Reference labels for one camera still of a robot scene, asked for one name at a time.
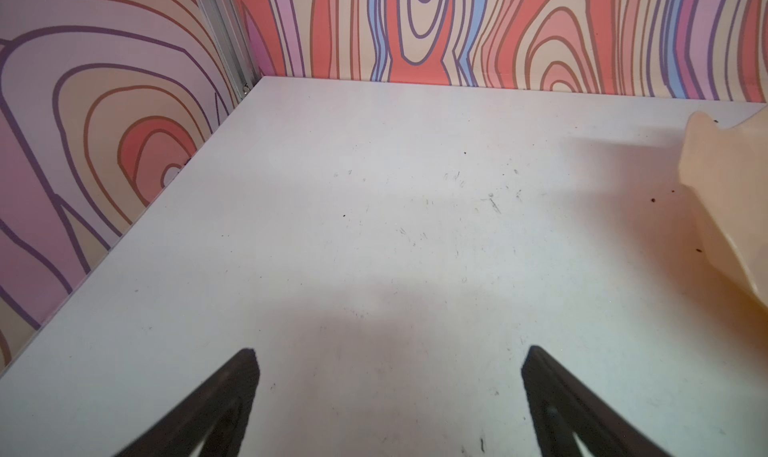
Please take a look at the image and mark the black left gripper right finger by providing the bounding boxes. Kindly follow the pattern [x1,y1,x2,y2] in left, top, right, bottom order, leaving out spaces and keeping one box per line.
[521,345,668,456]

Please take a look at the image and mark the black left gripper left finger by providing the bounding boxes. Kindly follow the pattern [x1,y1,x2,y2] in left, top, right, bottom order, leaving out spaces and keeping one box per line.
[118,348,260,456]

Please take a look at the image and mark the translucent peach fruit bowl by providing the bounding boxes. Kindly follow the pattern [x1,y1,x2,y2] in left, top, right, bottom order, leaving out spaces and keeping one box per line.
[678,108,767,306]

